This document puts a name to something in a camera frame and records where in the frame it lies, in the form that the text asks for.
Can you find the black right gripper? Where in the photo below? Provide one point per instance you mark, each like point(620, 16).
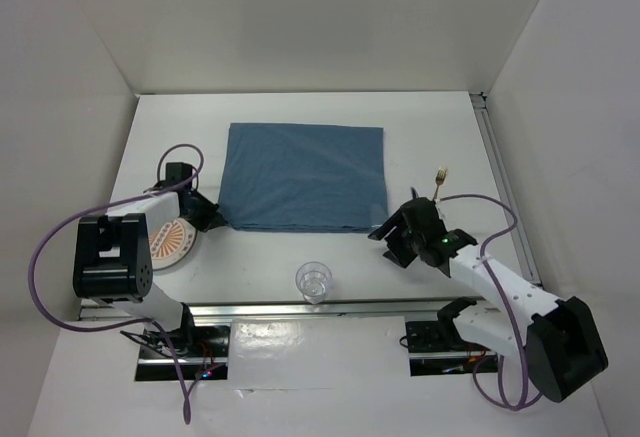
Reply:
point(397, 218)

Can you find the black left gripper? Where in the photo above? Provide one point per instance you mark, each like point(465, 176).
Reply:
point(211, 218)

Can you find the gold fork dark handle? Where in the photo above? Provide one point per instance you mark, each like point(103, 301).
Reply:
point(439, 180)

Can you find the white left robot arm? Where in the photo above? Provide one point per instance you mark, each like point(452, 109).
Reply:
point(113, 258)

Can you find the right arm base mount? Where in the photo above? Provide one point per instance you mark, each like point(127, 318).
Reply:
point(430, 354)

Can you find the aluminium rail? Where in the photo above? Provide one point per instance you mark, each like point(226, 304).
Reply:
point(215, 300)
point(521, 242)

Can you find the blue cloth placemat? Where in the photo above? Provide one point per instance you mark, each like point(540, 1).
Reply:
point(304, 178)

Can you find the clear plastic cup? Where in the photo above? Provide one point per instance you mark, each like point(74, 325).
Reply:
point(313, 280)

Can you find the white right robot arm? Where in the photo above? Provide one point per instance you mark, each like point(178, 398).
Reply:
point(556, 342)

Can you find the aluminium front rail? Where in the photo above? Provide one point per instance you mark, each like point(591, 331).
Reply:
point(215, 300)

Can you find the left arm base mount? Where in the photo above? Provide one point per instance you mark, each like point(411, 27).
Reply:
point(202, 355)

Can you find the aluminium right side rail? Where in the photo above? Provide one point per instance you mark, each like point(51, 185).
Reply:
point(521, 242)

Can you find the orange patterned plate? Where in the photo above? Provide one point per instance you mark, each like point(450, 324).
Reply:
point(171, 243)

